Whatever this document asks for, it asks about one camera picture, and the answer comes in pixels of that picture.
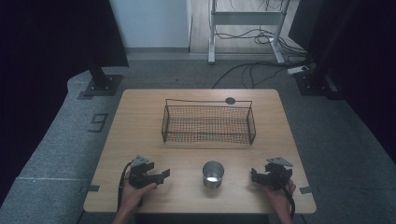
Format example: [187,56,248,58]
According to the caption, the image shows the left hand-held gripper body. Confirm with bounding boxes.
[128,154,161,189]

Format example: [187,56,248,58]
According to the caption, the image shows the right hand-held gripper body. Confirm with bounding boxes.
[263,156,294,191]

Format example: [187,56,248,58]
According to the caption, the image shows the person's left hand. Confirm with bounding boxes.
[119,179,158,217]

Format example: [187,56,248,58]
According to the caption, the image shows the person's right hand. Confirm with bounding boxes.
[263,179,297,217]

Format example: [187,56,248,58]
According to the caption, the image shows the silver metal cup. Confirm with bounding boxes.
[202,160,225,189]

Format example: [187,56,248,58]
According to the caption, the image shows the black stand with wide base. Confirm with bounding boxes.
[293,60,345,101]

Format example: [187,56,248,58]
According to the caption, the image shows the white power strip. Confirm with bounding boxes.
[286,64,310,76]

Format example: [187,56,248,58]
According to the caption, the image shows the black curtain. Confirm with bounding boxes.
[0,0,130,208]
[288,0,396,164]

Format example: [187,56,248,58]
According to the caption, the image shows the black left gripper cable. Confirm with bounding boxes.
[117,161,134,210]

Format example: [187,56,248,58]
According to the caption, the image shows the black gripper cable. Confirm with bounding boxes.
[279,180,297,219]
[117,161,134,210]

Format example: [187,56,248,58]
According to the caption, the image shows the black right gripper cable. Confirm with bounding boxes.
[279,180,297,219]

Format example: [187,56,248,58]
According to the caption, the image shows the black wire mesh basket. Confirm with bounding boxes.
[161,98,258,147]

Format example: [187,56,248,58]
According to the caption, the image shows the black stand with base plate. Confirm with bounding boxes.
[82,59,124,97]

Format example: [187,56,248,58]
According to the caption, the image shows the long black floor cable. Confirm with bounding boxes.
[211,60,292,91]

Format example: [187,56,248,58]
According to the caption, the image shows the tangled black floor cables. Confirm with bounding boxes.
[214,26,309,59]

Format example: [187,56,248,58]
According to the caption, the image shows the white metal desk frame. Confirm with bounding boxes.
[207,0,292,65]

